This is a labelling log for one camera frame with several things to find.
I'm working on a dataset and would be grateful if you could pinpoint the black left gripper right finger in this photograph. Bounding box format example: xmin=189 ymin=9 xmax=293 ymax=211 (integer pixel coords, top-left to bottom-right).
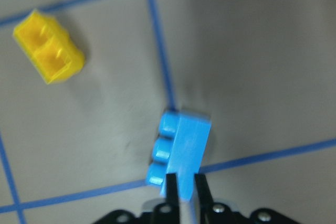
xmin=194 ymin=174 xmax=236 ymax=223

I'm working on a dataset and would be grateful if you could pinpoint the blue toy block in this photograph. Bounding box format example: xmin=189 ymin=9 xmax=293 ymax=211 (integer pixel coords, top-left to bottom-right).
xmin=145 ymin=111 xmax=212 ymax=201

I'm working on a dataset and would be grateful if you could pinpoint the yellow toy block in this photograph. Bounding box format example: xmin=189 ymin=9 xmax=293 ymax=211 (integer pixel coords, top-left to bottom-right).
xmin=13 ymin=9 xmax=86 ymax=84

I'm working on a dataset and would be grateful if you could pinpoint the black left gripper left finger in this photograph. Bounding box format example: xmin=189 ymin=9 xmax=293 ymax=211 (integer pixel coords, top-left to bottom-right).
xmin=154 ymin=173 xmax=181 ymax=223

